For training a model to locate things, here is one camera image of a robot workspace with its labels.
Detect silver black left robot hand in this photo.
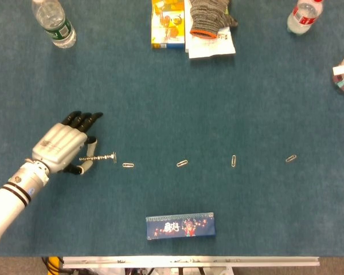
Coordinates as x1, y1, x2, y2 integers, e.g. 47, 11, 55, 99
31, 111, 104, 176

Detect magnetic bead rod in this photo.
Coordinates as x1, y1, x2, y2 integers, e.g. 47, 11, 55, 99
79, 151, 118, 164

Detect green label water bottle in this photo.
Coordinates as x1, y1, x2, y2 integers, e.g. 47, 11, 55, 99
31, 0, 77, 49

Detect blue felt table cloth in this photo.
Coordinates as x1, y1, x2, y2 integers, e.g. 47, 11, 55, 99
0, 0, 344, 258

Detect dark blue printed pencil box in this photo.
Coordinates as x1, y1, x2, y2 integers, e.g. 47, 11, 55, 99
145, 212, 217, 241

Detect yellow orange printed box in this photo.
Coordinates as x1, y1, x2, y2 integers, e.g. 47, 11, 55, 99
150, 0, 186, 50

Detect white box with green edge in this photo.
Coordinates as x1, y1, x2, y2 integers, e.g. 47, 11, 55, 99
184, 0, 193, 54

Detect white printed paper sheet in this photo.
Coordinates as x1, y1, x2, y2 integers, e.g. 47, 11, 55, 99
186, 26, 237, 60

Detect grey knit work glove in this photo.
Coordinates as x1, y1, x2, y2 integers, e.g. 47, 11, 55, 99
189, 0, 239, 40

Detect red label plastic bottle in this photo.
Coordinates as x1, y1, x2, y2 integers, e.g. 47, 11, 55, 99
286, 0, 325, 36

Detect yellow and black cable bundle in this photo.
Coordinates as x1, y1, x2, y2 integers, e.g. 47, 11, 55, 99
41, 256, 64, 275

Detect aluminium profile rail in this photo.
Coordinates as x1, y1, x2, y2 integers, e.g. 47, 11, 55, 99
62, 255, 320, 269

